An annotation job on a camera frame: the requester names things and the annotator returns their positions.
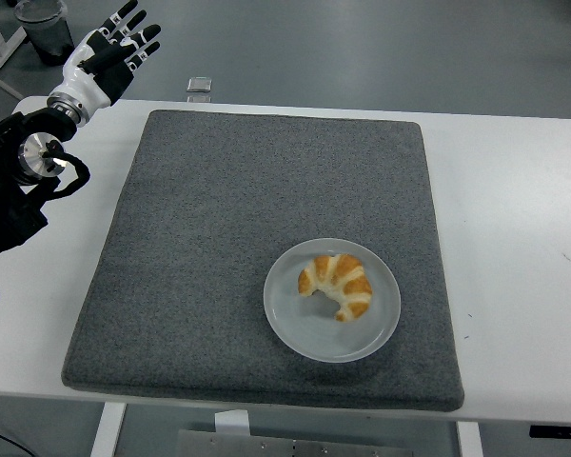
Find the white desk frame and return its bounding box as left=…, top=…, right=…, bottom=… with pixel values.
left=0, top=0, right=28, bottom=101

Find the black table control panel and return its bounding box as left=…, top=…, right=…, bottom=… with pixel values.
left=528, top=423, right=571, bottom=440

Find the white table leg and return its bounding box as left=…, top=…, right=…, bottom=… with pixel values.
left=456, top=421, right=484, bottom=457
left=89, top=402, right=128, bottom=457

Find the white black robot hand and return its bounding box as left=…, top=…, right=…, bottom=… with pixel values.
left=49, top=0, right=163, bottom=109

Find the light grey round plate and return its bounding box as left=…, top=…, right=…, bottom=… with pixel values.
left=263, top=237, right=403, bottom=364

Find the black trash bin with bag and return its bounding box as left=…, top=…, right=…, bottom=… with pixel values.
left=12, top=0, right=77, bottom=68

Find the golden croissant bread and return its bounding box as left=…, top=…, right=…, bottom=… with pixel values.
left=297, top=253, right=374, bottom=323

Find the grey square felt mat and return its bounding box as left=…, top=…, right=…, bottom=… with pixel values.
left=60, top=109, right=466, bottom=413

